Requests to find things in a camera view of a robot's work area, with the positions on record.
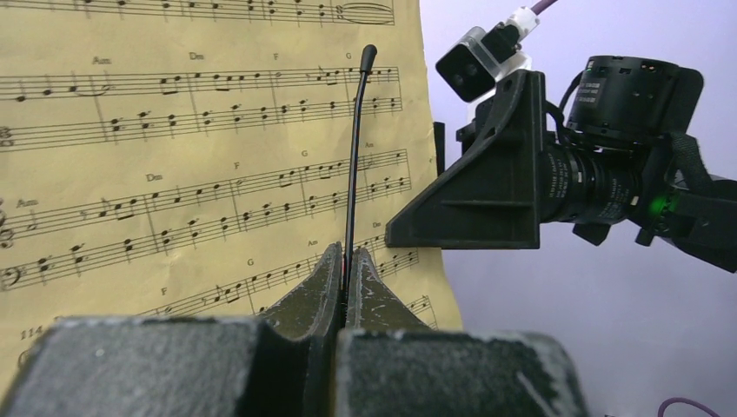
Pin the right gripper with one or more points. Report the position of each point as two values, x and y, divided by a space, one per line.
514 176

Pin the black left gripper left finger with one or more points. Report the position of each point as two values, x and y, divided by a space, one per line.
278 363

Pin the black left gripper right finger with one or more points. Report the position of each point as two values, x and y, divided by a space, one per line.
389 363

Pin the pink music stand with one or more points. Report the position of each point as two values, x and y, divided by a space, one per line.
369 54

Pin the yellow sheet music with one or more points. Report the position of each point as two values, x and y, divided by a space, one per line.
192 157

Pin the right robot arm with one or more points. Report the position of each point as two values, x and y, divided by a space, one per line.
615 149

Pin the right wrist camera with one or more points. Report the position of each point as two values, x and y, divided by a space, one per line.
474 67

